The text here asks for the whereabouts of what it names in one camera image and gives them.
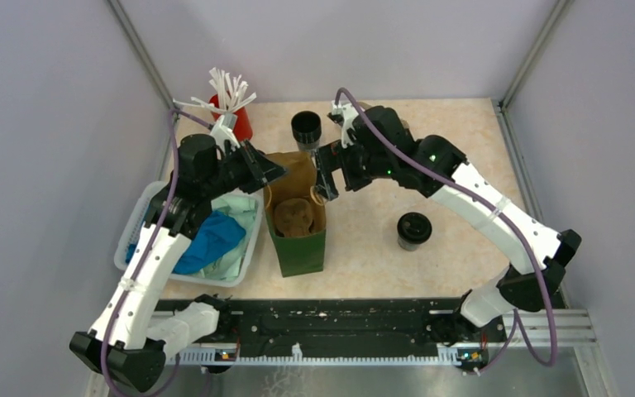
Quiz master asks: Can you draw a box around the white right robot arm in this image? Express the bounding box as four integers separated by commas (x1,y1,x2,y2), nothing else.
315,103,582,341

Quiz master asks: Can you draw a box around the red cup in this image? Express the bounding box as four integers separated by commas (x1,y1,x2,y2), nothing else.
209,94,253,141

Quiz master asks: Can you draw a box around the black printed coffee cup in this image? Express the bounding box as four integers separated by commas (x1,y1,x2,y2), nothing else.
398,240,423,251

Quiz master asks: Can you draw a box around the blue cloth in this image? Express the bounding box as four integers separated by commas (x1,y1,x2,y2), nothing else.
126,210,247,277

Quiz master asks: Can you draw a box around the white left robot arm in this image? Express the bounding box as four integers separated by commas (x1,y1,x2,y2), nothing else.
69,134,288,396

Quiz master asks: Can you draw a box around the white cable duct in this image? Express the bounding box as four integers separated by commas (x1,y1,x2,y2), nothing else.
179,345,462,367

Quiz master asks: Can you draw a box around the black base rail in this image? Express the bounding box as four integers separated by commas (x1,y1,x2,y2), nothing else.
199,298,504,344

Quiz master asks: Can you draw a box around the mint green cloth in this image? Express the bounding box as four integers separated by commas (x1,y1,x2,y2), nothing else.
201,193,264,288

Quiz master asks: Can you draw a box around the black cup lid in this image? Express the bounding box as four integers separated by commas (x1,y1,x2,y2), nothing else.
396,212,432,245

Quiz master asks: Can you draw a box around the white plastic basket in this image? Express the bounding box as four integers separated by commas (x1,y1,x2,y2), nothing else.
113,181,265,288

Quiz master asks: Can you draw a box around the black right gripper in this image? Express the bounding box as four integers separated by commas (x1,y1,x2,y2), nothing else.
313,136,394,202

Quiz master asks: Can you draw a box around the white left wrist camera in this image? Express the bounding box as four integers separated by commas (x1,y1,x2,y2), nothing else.
210,113,240,155

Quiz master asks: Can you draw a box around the green brown paper bag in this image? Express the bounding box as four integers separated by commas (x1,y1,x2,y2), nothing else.
263,151,327,278

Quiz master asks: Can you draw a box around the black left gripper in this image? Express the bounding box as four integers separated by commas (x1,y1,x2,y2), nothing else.
203,137,290,199

